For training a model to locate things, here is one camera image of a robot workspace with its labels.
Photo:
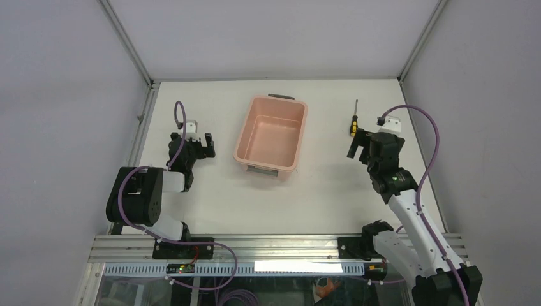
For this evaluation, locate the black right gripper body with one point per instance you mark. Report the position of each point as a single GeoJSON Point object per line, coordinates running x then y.
{"type": "Point", "coordinates": [371, 142]}

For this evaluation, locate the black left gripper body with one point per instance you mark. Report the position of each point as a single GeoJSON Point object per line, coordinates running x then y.
{"type": "Point", "coordinates": [192, 146]}

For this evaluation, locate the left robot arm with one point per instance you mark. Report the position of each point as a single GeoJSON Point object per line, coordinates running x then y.
{"type": "Point", "coordinates": [137, 194]}

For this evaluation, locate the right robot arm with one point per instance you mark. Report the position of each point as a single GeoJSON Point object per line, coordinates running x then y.
{"type": "Point", "coordinates": [433, 271]}

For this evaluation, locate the yellow black screwdriver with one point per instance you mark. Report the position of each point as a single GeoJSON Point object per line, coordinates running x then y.
{"type": "Point", "coordinates": [354, 125]}

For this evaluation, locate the pink plastic bin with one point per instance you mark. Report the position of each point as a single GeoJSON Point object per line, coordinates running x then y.
{"type": "Point", "coordinates": [271, 136]}

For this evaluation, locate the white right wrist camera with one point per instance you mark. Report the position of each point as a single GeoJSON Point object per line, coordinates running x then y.
{"type": "Point", "coordinates": [389, 124]}

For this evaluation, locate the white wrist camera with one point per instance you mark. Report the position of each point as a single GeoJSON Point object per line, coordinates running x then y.
{"type": "Point", "coordinates": [190, 128]}
{"type": "Point", "coordinates": [389, 124]}

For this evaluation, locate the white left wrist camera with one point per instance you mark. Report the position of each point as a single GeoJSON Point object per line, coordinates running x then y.
{"type": "Point", "coordinates": [190, 128]}

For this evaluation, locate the aluminium frame rail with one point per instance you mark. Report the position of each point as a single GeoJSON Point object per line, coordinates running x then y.
{"type": "Point", "coordinates": [248, 248]}

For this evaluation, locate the white slotted cable duct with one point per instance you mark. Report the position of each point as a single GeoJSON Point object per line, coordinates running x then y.
{"type": "Point", "coordinates": [256, 269]}

